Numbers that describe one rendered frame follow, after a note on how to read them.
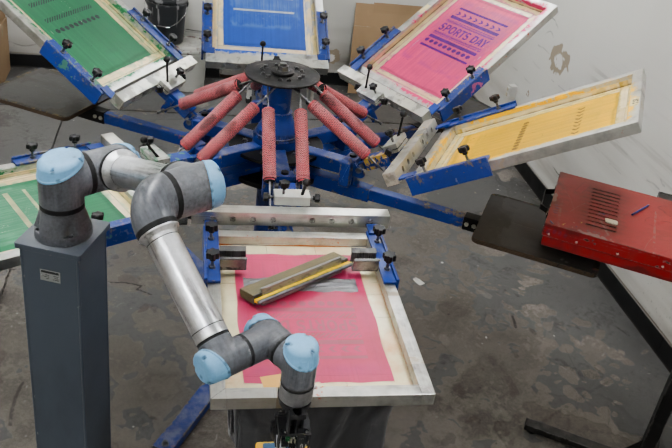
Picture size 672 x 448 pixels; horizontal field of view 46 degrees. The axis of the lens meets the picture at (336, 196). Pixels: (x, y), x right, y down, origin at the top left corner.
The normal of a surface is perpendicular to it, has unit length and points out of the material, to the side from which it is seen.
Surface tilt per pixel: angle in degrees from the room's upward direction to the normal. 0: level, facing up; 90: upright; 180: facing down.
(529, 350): 0
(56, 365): 90
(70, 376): 90
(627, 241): 0
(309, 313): 0
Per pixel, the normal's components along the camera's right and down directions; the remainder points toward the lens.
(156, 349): 0.12, -0.87
